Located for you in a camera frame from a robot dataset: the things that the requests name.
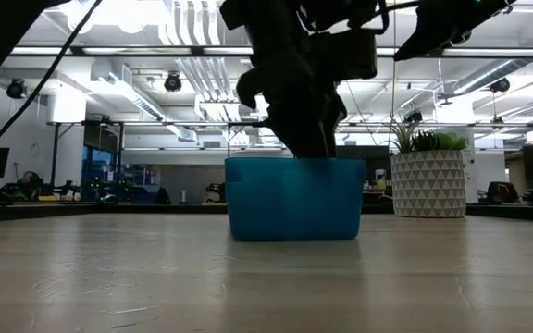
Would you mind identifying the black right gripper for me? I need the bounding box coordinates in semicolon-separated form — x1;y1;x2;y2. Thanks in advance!
219;0;388;160

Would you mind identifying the teal plastic basket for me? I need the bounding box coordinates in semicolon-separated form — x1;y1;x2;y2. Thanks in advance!
224;156;368;243

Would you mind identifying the triangle-patterned pot with plant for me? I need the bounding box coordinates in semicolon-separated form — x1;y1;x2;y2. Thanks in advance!
388;117;469;219

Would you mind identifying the black overhead light bar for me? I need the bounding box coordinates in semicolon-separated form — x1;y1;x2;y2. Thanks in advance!
9;44;533;58

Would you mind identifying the black backpack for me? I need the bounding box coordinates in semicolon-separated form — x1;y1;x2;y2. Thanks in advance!
486;180;521;205

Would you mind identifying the black aluminium table frame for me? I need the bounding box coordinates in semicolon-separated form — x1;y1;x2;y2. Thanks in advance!
0;202;533;223

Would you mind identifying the black background stand frame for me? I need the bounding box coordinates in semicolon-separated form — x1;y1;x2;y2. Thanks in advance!
46;120;127;203

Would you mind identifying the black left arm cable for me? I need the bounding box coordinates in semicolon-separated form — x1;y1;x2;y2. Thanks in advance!
0;0;105;152

